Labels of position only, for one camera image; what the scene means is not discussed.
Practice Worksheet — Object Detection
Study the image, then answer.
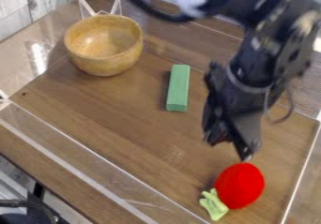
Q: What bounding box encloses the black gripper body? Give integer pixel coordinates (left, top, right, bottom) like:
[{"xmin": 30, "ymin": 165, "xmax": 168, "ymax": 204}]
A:
[{"xmin": 204, "ymin": 62, "xmax": 285, "ymax": 134}]

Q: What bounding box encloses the green rectangular block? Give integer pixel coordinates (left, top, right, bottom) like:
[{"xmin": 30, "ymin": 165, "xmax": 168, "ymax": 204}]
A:
[{"xmin": 166, "ymin": 65, "xmax": 192, "ymax": 112}]

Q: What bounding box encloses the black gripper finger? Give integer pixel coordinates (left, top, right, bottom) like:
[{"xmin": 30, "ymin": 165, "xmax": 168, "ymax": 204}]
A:
[
  {"xmin": 232, "ymin": 112, "xmax": 263, "ymax": 161},
  {"xmin": 202, "ymin": 109, "xmax": 232, "ymax": 146}
]

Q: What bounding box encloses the black cable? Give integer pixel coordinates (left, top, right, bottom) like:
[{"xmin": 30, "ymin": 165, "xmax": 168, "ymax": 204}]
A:
[{"xmin": 263, "ymin": 86, "xmax": 296, "ymax": 125}]

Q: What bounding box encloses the wooden bowl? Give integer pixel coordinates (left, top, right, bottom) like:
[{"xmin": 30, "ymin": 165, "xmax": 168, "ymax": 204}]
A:
[{"xmin": 65, "ymin": 14, "xmax": 144, "ymax": 77}]

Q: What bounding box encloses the red plush tomato toy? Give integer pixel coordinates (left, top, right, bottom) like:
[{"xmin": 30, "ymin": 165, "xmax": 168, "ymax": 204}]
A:
[{"xmin": 200, "ymin": 162, "xmax": 267, "ymax": 221}]

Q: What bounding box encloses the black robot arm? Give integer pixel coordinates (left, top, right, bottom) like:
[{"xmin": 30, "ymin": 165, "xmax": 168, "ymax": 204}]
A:
[{"xmin": 131, "ymin": 0, "xmax": 321, "ymax": 160}]

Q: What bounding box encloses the black equipment at corner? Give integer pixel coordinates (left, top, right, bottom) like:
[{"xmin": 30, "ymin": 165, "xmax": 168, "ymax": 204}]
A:
[{"xmin": 0, "ymin": 194, "xmax": 71, "ymax": 224}]

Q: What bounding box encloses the clear acrylic tray wall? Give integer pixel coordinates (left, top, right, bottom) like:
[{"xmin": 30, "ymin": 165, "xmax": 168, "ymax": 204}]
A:
[{"xmin": 0, "ymin": 0, "xmax": 319, "ymax": 224}]

